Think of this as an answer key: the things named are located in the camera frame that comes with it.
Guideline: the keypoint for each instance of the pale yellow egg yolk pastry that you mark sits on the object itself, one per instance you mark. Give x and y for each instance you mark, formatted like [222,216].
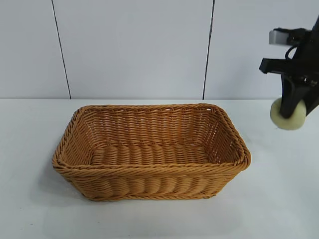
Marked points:
[275,114]

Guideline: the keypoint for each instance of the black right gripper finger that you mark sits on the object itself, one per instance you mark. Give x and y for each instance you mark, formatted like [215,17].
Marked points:
[312,97]
[290,99]

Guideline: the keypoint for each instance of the brown woven wicker basket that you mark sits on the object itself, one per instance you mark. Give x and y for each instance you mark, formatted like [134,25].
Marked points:
[149,179]

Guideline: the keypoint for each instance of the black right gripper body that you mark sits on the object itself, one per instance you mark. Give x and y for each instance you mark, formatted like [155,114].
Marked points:
[307,62]

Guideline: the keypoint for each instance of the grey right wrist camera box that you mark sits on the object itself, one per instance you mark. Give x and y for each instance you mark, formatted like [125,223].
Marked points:
[279,37]

